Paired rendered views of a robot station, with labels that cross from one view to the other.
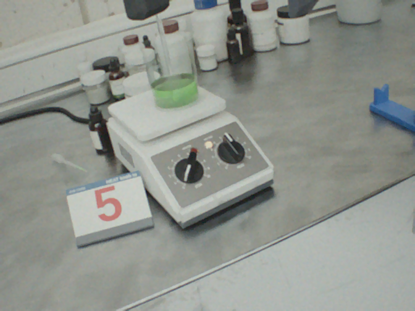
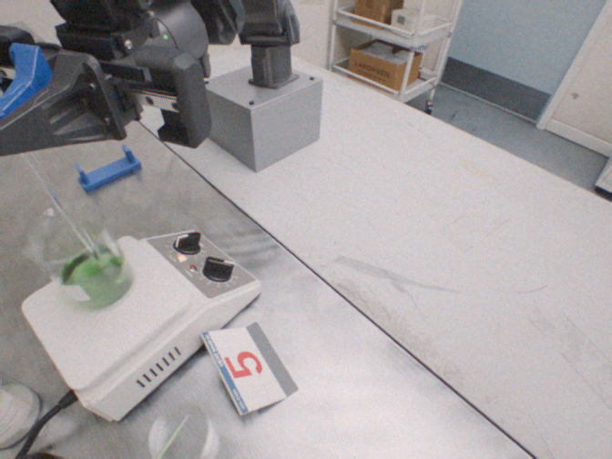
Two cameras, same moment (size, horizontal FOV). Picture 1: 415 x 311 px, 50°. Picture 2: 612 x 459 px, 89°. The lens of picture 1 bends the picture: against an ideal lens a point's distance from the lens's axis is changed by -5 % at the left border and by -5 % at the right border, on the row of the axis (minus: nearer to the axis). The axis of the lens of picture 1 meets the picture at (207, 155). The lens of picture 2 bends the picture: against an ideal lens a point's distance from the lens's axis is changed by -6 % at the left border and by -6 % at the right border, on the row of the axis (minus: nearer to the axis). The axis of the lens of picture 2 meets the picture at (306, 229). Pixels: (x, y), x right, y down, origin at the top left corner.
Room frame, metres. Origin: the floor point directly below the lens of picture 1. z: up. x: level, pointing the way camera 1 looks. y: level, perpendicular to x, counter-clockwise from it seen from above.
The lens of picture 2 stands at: (0.45, 0.25, 1.26)
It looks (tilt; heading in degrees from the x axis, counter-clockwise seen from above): 48 degrees down; 244
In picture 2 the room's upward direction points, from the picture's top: 3 degrees clockwise
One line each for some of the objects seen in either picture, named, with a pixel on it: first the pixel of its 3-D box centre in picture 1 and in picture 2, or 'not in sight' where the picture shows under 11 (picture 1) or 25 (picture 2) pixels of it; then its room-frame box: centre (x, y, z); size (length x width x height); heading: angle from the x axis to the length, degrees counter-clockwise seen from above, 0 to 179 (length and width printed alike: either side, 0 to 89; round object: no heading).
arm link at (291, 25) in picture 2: not in sight; (270, 23); (0.26, -0.28, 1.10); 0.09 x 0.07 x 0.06; 141
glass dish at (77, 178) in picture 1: (87, 182); (181, 436); (0.52, 0.16, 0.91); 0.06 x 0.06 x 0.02
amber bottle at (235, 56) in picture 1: (232, 44); not in sight; (0.90, -0.09, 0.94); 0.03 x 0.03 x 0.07
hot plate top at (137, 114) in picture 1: (165, 107); (107, 302); (0.55, 0.04, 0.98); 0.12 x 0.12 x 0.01; 26
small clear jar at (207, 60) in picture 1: (207, 57); not in sight; (0.89, -0.03, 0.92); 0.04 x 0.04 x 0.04
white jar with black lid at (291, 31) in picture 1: (293, 23); not in sight; (0.98, -0.23, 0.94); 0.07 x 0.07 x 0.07
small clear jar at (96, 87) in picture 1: (96, 87); not in sight; (0.82, 0.18, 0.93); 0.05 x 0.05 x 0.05
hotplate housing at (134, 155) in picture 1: (180, 143); (146, 307); (0.52, 0.03, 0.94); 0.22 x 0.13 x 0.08; 26
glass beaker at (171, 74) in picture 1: (173, 73); (86, 259); (0.55, 0.02, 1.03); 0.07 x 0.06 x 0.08; 108
